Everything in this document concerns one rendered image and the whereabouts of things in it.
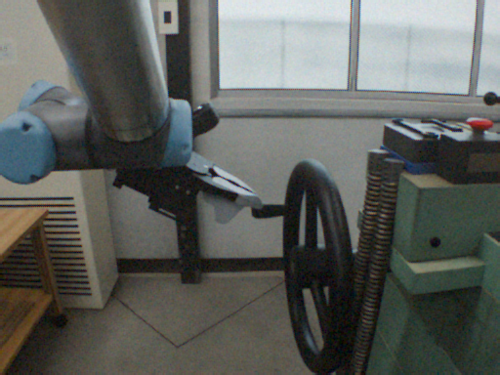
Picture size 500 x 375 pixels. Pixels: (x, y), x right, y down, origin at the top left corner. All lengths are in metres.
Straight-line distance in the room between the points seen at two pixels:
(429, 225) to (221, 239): 1.57
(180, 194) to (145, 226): 1.42
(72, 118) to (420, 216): 0.38
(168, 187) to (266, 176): 1.31
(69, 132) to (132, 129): 0.09
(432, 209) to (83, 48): 0.36
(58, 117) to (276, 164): 1.45
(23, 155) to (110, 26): 0.21
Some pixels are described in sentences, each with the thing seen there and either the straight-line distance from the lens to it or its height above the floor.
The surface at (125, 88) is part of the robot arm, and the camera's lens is 0.33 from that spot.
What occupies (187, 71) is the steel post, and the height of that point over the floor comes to 0.99.
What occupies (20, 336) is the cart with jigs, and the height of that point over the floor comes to 0.18.
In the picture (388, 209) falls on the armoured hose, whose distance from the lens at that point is 0.48.
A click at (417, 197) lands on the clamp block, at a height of 0.95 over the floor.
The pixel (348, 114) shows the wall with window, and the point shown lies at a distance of 1.82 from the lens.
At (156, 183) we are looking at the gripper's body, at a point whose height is 0.91.
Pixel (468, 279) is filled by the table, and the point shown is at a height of 0.85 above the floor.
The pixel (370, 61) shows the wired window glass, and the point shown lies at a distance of 1.91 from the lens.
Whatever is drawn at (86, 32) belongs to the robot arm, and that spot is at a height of 1.11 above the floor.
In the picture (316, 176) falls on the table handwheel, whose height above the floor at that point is 0.95.
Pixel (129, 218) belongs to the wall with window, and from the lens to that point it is 1.98.
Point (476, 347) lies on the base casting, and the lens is 0.55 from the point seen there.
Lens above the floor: 1.10
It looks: 21 degrees down
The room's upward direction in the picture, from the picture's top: straight up
